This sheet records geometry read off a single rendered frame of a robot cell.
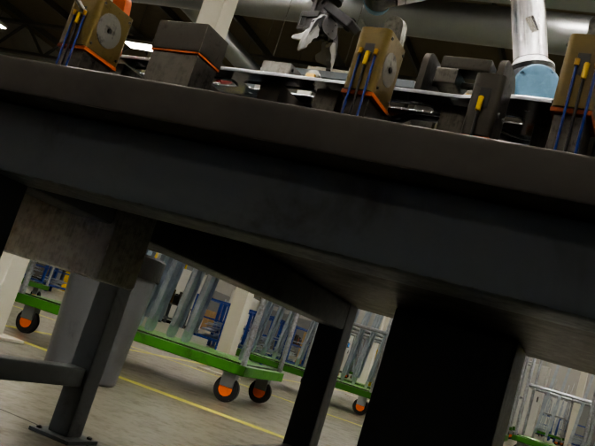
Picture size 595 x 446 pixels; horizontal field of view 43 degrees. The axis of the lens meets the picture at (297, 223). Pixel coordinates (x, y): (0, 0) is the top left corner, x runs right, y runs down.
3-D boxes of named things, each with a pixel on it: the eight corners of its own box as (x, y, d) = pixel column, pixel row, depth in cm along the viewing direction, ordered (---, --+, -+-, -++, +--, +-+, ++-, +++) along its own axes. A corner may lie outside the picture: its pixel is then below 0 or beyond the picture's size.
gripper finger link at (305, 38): (283, 50, 194) (303, 34, 199) (302, 51, 190) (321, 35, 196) (280, 39, 192) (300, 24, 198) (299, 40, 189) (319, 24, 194)
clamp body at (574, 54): (503, 253, 103) (564, 22, 108) (516, 272, 113) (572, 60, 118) (552, 264, 100) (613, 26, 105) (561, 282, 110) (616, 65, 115)
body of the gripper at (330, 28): (309, 44, 205) (321, 4, 207) (335, 45, 200) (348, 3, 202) (294, 30, 199) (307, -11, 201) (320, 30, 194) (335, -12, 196)
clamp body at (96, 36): (2, 147, 150) (65, -16, 156) (50, 170, 162) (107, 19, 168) (32, 153, 146) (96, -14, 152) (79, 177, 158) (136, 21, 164)
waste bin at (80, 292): (12, 358, 395) (60, 227, 406) (71, 366, 441) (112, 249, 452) (88, 388, 375) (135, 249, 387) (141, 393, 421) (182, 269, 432)
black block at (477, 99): (420, 242, 113) (470, 63, 117) (436, 257, 121) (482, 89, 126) (453, 249, 110) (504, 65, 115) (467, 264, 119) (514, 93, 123)
